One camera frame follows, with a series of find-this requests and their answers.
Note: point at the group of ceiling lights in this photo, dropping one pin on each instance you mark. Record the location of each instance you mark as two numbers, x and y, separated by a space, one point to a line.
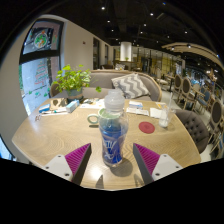
103 8

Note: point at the blue and white packet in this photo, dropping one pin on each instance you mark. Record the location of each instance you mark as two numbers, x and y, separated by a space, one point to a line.
135 104

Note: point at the small blue white box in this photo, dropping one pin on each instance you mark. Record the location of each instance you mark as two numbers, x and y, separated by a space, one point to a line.
44 108

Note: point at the clear bottle with blue label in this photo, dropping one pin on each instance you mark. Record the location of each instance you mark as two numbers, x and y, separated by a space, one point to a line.
113 136

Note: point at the group of dining chairs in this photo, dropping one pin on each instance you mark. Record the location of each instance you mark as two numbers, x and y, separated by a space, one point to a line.
185 86

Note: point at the green potted plant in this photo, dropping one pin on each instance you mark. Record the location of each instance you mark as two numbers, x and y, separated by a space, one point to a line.
71 80

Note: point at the white paper napkin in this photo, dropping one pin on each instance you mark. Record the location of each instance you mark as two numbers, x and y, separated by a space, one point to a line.
155 112

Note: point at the white round pillar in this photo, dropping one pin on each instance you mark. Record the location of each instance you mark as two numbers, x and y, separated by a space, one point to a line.
125 51

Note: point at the clear plastic cup with straw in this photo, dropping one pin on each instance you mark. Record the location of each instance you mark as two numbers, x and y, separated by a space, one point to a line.
164 120

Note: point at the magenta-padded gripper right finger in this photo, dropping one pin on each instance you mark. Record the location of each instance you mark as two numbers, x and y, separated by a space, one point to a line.
165 165

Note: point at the window with painted decorations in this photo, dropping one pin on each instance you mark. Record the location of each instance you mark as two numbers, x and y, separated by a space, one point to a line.
40 76

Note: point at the pale green ceramic mug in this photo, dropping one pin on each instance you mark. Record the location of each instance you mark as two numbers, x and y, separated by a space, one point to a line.
88 119

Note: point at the flat round red coaster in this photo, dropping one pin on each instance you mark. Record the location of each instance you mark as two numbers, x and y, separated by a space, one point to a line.
146 127

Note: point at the yellow card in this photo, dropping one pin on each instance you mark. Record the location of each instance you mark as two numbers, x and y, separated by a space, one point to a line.
160 105

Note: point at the grey white chevron pillow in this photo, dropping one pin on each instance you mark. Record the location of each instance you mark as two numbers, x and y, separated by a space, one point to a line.
131 86

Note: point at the white leaflet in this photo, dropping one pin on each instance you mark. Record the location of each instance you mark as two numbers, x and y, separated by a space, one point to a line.
137 111

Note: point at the light blue tissue box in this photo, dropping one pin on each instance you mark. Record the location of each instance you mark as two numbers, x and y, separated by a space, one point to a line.
71 106

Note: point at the grey curved sofa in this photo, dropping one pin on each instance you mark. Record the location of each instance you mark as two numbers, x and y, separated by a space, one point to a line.
100 80

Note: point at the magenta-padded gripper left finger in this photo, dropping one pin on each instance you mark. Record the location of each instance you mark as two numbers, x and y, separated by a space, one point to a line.
60 165

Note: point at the grey tufted chair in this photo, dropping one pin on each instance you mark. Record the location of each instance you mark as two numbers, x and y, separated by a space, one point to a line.
193 126

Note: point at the brown card stand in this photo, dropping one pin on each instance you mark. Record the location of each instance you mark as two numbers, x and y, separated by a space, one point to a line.
58 104

